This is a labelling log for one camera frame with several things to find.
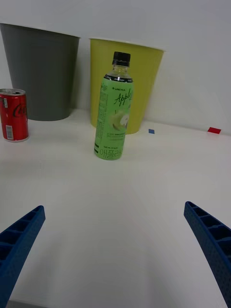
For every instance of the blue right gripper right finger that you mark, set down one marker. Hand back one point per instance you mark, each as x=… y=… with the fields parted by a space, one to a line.
x=216 y=243

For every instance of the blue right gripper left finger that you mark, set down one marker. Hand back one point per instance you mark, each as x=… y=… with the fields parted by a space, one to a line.
x=21 y=240

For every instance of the red drink can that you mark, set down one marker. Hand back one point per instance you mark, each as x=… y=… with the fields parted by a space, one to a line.
x=14 y=115

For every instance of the green label plastic bottle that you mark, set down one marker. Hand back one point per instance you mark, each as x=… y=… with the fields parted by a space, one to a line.
x=111 y=120

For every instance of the grey plastic waste bin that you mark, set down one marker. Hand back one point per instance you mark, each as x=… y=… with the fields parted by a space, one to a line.
x=43 y=77

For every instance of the yellow-green plastic waste bin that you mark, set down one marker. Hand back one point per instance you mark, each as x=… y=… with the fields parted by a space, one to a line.
x=146 y=84

